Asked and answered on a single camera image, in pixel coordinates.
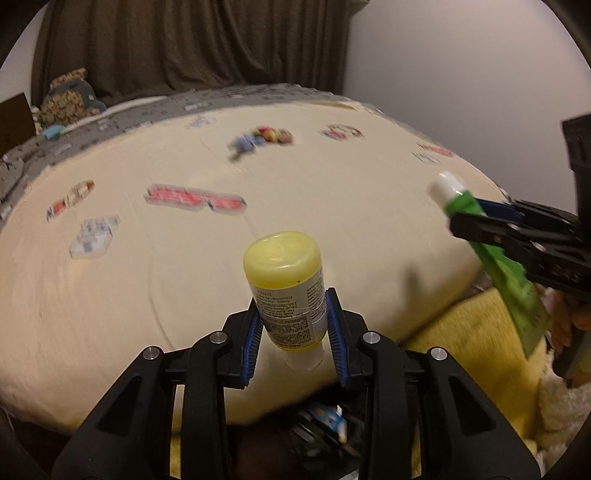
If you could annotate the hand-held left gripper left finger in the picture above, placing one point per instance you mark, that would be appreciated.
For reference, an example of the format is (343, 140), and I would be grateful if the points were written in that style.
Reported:
(251, 344)

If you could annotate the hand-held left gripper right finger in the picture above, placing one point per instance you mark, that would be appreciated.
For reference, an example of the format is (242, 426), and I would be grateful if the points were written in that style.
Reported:
(334, 344)

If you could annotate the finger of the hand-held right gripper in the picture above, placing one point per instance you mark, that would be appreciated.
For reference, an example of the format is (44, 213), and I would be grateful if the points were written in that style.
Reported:
(489, 233)
(501, 211)

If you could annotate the green tube white cap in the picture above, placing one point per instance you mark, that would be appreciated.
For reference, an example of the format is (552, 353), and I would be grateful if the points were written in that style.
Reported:
(512, 281)

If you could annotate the small yellow bottle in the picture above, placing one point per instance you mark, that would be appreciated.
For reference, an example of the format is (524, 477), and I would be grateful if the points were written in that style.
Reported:
(286, 286)

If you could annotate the person's right hand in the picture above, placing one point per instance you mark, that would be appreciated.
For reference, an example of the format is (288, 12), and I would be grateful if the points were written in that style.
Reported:
(561, 323)

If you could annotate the yellow fleece blanket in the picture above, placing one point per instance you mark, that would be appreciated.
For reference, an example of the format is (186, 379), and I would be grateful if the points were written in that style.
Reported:
(466, 332)

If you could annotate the white fluffy cloth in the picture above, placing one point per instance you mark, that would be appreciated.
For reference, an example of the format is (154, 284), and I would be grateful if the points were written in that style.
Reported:
(563, 406)

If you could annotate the blue hair scrunchie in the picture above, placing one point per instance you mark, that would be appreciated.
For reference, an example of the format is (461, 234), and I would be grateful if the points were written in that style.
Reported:
(242, 145)

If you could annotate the white bed sheet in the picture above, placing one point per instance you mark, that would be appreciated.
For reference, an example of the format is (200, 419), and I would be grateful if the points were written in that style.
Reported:
(124, 107)

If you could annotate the grey patterned blanket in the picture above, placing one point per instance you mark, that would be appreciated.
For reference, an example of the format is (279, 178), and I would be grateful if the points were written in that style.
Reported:
(69, 143)

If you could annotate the small blue object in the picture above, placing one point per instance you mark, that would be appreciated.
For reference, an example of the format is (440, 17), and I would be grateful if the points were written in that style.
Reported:
(52, 131)

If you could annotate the brown curtain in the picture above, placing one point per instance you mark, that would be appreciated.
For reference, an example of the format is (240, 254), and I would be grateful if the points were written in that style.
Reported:
(198, 46)

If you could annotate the patterned plush toy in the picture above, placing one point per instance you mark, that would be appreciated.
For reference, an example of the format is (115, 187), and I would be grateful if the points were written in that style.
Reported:
(67, 99)

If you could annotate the wooden headboard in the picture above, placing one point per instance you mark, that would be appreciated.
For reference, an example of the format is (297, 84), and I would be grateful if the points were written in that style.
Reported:
(16, 122)

